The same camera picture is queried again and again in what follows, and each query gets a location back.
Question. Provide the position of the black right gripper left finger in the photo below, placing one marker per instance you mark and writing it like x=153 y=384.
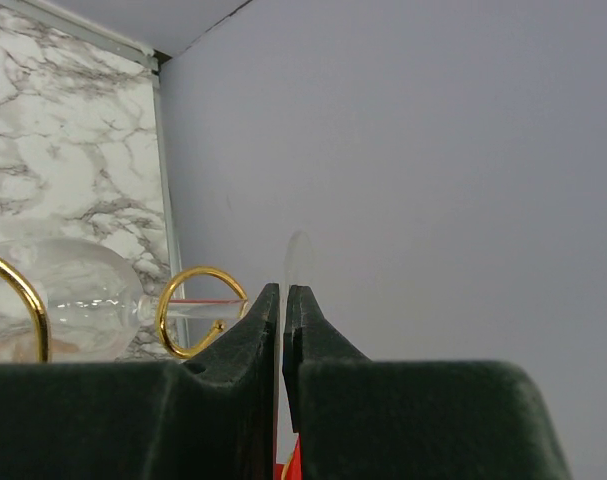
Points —
x=210 y=417

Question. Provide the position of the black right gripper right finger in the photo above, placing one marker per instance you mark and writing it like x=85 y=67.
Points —
x=358 y=418

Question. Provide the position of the red plastic wine glass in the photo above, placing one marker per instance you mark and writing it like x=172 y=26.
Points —
x=292 y=469

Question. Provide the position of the clear glass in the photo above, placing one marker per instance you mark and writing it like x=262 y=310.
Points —
x=83 y=300

